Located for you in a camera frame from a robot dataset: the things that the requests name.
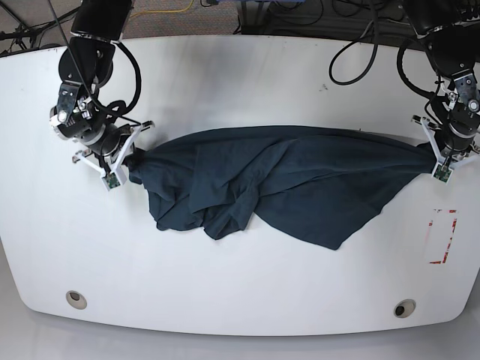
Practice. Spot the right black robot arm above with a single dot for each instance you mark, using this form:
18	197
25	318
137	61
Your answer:
86	66

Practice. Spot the dark navy T-shirt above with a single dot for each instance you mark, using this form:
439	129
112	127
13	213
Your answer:
318	185

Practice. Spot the right table cable grommet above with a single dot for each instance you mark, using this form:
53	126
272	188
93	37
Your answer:
404	308

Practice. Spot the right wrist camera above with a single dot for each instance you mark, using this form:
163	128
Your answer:
113	180

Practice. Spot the red tape rectangle marking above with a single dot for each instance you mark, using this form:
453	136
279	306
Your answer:
440	232

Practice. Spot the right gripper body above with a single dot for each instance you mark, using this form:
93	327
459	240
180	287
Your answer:
106	152

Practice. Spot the black tripod stand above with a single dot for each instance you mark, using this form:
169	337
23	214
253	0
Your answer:
29	37

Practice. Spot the table cable grommet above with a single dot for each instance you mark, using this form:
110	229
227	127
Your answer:
76	300
404	308

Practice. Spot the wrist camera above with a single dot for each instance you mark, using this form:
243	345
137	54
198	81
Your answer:
442	173
113	180

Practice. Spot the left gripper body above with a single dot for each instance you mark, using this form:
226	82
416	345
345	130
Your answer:
453	143

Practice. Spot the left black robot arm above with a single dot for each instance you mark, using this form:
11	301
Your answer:
441	29

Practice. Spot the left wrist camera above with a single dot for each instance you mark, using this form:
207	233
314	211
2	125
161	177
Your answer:
442	173

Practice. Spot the left table cable grommet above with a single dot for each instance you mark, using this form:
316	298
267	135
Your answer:
76	300

